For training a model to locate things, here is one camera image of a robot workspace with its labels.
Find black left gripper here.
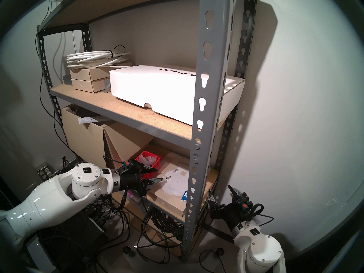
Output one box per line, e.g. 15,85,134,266
118,159,163,195

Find flat beige wrapped box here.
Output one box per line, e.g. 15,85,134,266
146,152,199,217

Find small beige box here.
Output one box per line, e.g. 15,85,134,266
70,66,133,82
71,78,111,93

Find white PNY box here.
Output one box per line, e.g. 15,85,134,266
109,65,245,130

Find coiled white cable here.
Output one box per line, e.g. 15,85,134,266
66,45,132,69

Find red plastic bin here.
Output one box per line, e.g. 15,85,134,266
135,151,162,173

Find black hanging cable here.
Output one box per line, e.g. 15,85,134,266
36,34,80,159

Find black floor strip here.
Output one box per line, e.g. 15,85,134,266
205,223,236,244

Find open brown cardboard box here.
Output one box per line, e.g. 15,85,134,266
61,104,155,173

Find grey metal rack shelf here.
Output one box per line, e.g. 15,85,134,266
36,0,259,261

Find black cable coil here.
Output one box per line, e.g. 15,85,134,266
136,206,199,250

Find black floor box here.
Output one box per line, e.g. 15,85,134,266
43,213,110,273

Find grey wall power outlet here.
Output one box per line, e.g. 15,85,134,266
36,165,55,181

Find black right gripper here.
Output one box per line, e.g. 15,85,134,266
208,185,254,230

